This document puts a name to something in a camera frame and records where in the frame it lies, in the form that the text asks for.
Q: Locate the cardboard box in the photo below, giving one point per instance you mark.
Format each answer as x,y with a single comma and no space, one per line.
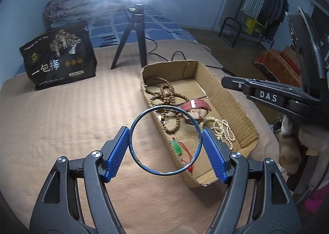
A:
226,100

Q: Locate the yellow box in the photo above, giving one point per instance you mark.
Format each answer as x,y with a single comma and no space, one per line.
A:
253,25

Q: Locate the person's right hand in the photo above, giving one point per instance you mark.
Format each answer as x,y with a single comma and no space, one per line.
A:
290,146

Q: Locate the black tripod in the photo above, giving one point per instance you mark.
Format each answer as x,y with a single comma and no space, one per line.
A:
140,33

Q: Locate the black snack bag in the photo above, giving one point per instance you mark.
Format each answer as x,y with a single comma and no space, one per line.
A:
59,56

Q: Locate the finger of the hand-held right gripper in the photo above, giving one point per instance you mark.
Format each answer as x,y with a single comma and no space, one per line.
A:
236,83

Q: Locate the folded grey blanket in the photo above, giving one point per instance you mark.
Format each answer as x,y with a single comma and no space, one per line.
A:
66,10

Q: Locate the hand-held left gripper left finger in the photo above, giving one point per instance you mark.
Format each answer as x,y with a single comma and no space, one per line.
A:
117,154

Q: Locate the dark hanging clothes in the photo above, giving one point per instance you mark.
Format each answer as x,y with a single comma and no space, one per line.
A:
275,10

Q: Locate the blue patterned bedsheet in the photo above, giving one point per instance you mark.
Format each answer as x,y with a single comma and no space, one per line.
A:
164,25

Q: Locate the blue bangle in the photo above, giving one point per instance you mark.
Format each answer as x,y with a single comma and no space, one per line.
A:
160,106

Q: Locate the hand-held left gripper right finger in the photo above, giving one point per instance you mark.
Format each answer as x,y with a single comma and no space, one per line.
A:
214,156

